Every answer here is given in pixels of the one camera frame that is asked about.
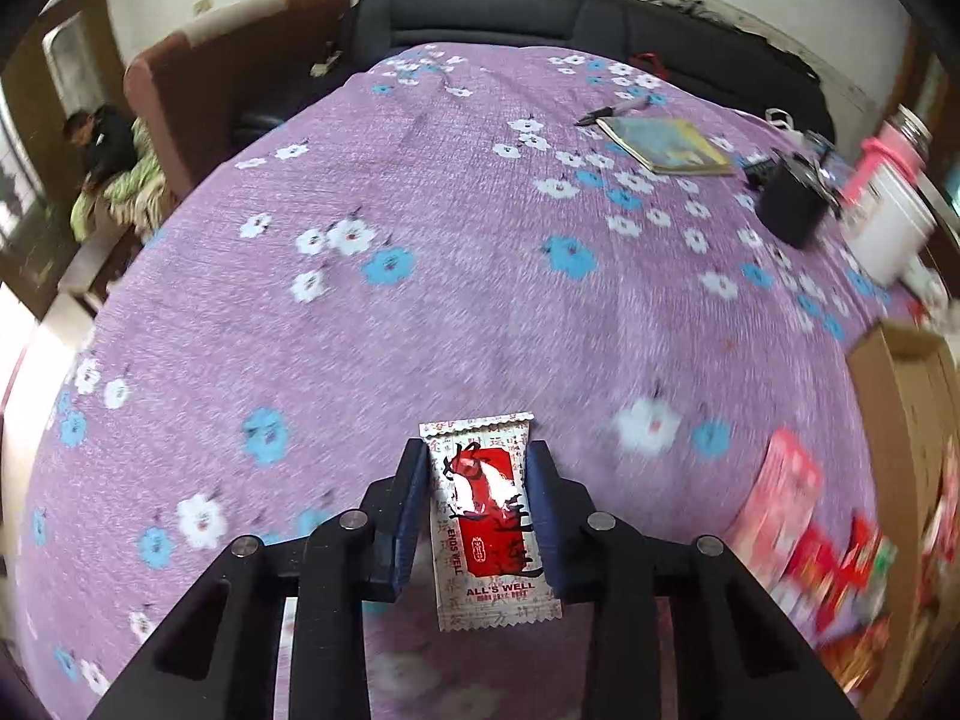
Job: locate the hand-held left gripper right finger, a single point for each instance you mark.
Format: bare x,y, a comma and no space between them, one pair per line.
544,525

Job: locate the purple floral tablecloth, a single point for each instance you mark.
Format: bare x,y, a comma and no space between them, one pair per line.
450,277

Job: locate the pink thermos bottle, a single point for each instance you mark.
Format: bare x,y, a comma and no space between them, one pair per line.
892,150

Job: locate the black sofa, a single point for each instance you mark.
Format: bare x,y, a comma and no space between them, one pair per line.
525,15

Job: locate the brown armchair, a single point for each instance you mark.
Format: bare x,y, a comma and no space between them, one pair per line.
217,67

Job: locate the pink snack packet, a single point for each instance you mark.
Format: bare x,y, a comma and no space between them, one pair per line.
776,502

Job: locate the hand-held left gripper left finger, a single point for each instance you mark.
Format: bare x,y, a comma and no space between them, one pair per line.
412,525

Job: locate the brown low table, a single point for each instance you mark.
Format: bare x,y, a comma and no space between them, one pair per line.
97,270

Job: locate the white and red snack packet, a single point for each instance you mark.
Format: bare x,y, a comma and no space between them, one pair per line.
484,510

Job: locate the notebook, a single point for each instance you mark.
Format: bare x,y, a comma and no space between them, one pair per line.
664,144

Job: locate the green blanket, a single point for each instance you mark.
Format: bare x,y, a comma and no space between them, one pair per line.
135,180

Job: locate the black pot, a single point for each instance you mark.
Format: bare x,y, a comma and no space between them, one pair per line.
791,206

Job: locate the white plastic jar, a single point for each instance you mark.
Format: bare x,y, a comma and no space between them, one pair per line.
892,232

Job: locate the black pen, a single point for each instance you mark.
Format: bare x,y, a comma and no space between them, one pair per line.
607,114

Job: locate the small red snack packet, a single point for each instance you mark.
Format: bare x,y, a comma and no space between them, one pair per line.
862,551

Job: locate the shiny red gold snack packet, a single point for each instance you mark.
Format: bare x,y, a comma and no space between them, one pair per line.
855,652

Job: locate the white cloth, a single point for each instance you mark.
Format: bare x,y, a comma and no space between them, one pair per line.
926,289

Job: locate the long red snack packet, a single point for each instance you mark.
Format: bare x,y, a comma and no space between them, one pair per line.
814,566

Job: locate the cardboard box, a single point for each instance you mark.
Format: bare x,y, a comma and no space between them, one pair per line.
907,420

